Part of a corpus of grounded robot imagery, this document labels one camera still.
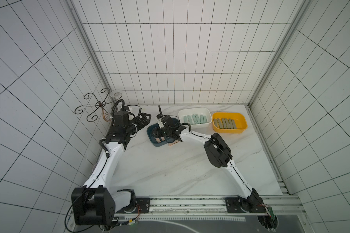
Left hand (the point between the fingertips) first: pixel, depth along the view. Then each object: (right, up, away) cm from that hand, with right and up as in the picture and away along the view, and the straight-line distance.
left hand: (146, 120), depth 81 cm
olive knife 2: (+51, -3, +27) cm, 58 cm away
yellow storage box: (+67, 0, +28) cm, 72 cm away
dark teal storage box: (0, -9, +13) cm, 16 cm away
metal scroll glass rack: (-26, +9, -3) cm, 27 cm away
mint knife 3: (+37, 0, +29) cm, 47 cm away
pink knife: (+13, -16, +14) cm, 25 cm away
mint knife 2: (+34, +1, +29) cm, 45 cm away
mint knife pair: (+28, 0, +30) cm, 41 cm away
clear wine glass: (-16, +15, -1) cm, 22 cm away
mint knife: (+24, 0, +29) cm, 38 cm away
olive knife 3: (+54, -3, +26) cm, 60 cm away
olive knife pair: (+59, -3, +26) cm, 64 cm away
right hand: (+3, -4, +17) cm, 18 cm away
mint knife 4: (+40, 0, +29) cm, 49 cm away
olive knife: (+47, -2, +26) cm, 54 cm away
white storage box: (+40, +6, +29) cm, 50 cm away
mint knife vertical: (+32, +1, +29) cm, 43 cm away
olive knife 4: (+56, -3, +26) cm, 62 cm away
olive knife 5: (+61, -4, +25) cm, 66 cm away
